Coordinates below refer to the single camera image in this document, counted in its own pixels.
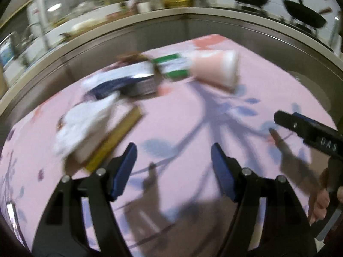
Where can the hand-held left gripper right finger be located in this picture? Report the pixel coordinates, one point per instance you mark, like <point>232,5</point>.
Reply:
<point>222,174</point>

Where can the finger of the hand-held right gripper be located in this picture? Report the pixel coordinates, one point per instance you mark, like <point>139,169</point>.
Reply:
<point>290,123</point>

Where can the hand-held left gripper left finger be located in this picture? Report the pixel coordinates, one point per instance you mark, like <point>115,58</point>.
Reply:
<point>126,171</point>

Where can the white cloth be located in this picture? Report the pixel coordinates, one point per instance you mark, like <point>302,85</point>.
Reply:
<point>80,124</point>

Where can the green and white box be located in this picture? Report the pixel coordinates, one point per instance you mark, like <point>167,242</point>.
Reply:
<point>172,66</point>

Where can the person's right hand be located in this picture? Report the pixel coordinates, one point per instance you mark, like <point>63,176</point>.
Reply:
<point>319,203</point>

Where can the gold flat box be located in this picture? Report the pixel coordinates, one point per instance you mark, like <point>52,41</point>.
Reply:
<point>115,139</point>

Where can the pink floral tablecloth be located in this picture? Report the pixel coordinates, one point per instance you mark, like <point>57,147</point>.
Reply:
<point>187,112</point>

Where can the dark blue packet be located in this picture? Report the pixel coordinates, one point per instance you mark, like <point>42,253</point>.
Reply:
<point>107,88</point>

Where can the white and navy packet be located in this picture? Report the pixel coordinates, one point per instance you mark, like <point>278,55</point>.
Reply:
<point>140,84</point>

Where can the black frying pan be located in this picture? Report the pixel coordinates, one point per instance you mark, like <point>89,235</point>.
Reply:
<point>305,12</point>

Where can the brown wrapper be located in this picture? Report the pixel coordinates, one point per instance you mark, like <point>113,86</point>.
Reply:
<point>131,57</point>

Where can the gas stove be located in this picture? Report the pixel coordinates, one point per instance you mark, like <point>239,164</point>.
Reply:
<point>268,6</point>

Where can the stainless steel cabinet front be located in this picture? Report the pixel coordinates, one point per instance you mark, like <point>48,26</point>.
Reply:
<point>150,34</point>

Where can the white cup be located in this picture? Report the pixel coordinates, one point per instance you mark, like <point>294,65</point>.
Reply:
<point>144,7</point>

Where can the white curved pipe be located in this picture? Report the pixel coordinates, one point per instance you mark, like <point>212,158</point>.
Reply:
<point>41,13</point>

